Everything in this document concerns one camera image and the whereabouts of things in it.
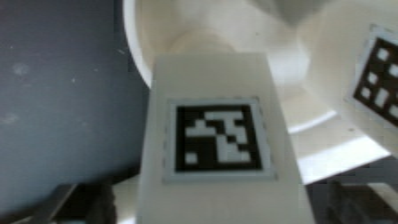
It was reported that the white round stool seat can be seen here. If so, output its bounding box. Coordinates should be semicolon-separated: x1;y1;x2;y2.
123;0;390;184

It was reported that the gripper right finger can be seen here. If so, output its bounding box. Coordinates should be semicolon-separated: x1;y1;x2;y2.
328;182;398;224

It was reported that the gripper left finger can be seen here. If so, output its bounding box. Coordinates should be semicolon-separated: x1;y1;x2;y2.
35;184;118;224

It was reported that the white stool leg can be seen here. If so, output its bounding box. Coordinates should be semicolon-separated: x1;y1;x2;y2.
303;0;398;156
138;54;315;224

